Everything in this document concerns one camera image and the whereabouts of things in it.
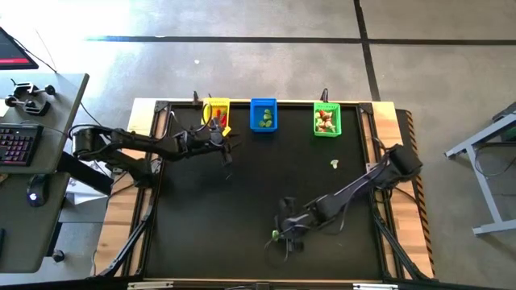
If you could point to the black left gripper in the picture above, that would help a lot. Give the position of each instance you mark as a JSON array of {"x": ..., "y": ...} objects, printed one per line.
[{"x": 203, "y": 143}]

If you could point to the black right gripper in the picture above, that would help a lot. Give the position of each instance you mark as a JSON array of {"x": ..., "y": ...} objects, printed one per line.
[{"x": 298, "y": 223}]

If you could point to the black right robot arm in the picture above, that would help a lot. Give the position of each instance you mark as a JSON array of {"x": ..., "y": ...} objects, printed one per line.
[{"x": 403, "y": 161}]

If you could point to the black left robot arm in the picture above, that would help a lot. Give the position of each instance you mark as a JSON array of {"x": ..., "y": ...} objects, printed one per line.
[{"x": 141, "y": 141}]

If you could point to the yellow plastic basket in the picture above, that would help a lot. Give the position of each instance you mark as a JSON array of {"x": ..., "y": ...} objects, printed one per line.
[{"x": 219, "y": 103}]

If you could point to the blue plastic basket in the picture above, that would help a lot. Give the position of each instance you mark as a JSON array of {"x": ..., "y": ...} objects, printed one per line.
[{"x": 256, "y": 106}]

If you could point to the black table clamp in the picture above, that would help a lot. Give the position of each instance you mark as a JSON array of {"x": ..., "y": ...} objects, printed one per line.
[
  {"x": 324, "y": 95},
  {"x": 196, "y": 98}
]

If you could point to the pale green toy mushroom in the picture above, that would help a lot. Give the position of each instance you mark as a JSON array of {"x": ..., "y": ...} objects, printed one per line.
[{"x": 334, "y": 163}]

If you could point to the silver metal plate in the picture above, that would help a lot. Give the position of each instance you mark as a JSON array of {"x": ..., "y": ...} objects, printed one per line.
[
  {"x": 375, "y": 287},
  {"x": 149, "y": 285}
]

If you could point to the green plastic basket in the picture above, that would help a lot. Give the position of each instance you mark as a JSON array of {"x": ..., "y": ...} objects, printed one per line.
[{"x": 327, "y": 104}]

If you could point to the black diagonal support strut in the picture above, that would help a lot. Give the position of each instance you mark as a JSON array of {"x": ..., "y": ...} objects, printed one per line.
[
  {"x": 399, "y": 251},
  {"x": 129, "y": 249}
]

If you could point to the yellow black hazard tape strip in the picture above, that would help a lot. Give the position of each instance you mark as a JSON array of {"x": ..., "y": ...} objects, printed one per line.
[{"x": 419, "y": 209}]

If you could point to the black desk beam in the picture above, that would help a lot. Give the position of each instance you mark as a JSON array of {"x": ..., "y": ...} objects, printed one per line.
[{"x": 86, "y": 175}]

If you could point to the white paper sheet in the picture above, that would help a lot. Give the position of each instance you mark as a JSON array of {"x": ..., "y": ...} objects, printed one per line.
[{"x": 86, "y": 191}]

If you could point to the grey desk top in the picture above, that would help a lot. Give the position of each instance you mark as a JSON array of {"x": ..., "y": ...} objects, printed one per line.
[
  {"x": 52, "y": 100},
  {"x": 20, "y": 233}
]

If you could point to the black computer mouse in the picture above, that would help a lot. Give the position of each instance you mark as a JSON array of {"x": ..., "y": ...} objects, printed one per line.
[{"x": 37, "y": 191}]

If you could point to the black C-clamp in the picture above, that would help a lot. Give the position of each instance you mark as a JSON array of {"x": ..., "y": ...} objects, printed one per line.
[
  {"x": 28, "y": 88},
  {"x": 30, "y": 105}
]

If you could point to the black backlit keyboard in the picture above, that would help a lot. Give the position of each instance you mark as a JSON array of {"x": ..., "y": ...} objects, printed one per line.
[{"x": 18, "y": 145}]

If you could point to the black computer monitor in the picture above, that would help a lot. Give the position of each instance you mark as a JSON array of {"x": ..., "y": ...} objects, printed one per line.
[{"x": 12, "y": 52}]

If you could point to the black aluminium table frame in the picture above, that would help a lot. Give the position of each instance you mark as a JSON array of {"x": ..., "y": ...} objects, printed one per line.
[{"x": 161, "y": 106}]

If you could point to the grey metal table frame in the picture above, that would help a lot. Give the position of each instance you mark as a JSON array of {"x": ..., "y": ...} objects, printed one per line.
[{"x": 488, "y": 189}]

